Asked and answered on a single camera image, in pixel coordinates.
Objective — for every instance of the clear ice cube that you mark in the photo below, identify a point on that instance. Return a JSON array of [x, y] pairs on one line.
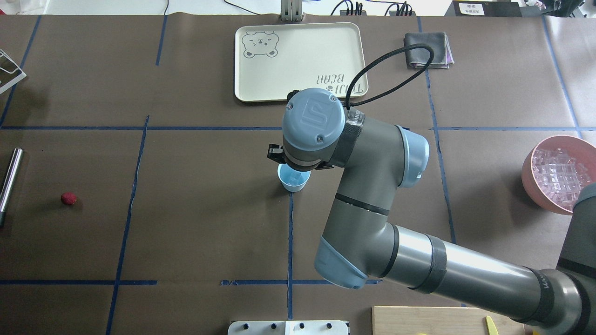
[[294, 178]]

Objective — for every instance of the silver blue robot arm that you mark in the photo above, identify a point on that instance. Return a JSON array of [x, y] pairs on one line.
[[359, 241]]

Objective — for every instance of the steel muddler with black tip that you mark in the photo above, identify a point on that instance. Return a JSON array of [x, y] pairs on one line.
[[9, 180]]

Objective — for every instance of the red strawberry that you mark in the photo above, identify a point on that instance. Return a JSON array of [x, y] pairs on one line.
[[68, 198]]

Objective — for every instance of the light blue plastic cup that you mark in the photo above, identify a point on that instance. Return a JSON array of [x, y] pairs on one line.
[[283, 172]]

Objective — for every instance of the white wire cup rack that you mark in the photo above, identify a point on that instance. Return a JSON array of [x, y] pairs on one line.
[[10, 72]]

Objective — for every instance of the pile of clear ice cubes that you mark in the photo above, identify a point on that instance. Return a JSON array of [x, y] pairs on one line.
[[560, 176]]

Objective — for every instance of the black box with label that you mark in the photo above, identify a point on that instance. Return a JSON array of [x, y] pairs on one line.
[[483, 8]]

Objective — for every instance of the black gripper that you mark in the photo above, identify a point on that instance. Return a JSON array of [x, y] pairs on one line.
[[274, 153]]

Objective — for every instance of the pink bowl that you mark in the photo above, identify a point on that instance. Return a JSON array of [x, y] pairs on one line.
[[577, 147]]

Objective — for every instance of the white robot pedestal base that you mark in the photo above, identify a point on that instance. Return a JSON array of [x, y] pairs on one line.
[[290, 327]]

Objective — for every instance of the bamboo cutting board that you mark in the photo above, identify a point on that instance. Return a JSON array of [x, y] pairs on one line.
[[439, 321]]

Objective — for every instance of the aluminium frame post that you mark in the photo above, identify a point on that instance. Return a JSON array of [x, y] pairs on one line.
[[291, 10]]

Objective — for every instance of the cream bear tray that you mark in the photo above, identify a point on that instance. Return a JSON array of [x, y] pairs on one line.
[[273, 60]]

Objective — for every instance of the folded grey cloth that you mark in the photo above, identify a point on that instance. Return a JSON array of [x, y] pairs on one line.
[[437, 49]]

